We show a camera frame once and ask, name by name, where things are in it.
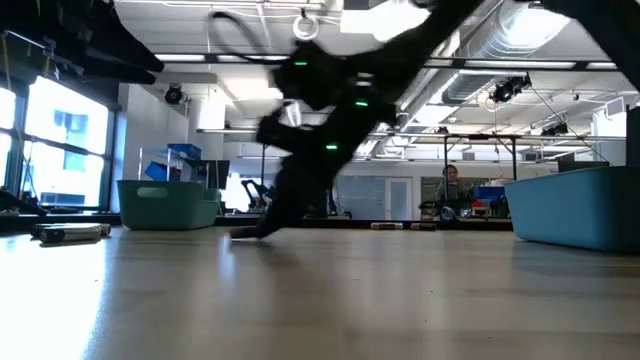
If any black aluminium table frame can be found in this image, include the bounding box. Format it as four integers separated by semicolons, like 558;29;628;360
0;213;514;234

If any silver ventilation duct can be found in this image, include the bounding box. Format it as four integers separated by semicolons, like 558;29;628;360
442;0;581;106

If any pale grey door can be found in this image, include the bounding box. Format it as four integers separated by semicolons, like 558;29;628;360
384;177;414;221

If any blue storage bin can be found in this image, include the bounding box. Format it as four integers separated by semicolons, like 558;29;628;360
144;160;170;182
167;143;203;161
473;186;506;201

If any green plastic bin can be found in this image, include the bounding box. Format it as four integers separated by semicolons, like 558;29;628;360
117;179;221;231

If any blue plastic bin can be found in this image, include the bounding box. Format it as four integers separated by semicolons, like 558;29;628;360
503;166;640;254

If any black monitor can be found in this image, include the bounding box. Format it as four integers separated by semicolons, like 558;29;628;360
207;159;231;191
557;159;611;174

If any white ceiling light panel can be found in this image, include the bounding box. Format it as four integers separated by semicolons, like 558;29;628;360
339;0;436;44

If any white coiled cable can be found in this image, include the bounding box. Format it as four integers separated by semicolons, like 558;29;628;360
292;14;321;42

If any black upright panel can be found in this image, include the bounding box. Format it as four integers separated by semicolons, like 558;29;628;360
625;105;640;168

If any black metal rig frame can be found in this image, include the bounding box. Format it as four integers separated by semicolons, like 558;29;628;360
197;127;524;201

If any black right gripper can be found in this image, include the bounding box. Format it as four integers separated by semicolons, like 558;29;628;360
229;130;361;240

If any large bright window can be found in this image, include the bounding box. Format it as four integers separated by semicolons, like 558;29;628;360
0;74;114;207

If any person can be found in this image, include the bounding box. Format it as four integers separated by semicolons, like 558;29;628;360
433;163;469;202

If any small AA battery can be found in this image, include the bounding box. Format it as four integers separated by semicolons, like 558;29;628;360
30;223;101;233

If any long linear ceiling light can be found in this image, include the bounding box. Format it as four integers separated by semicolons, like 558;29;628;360
154;52;640;72

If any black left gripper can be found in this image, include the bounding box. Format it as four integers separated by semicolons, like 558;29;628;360
0;0;165;85

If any silver and black AA battery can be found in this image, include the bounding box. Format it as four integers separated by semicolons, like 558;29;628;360
39;225;104;245

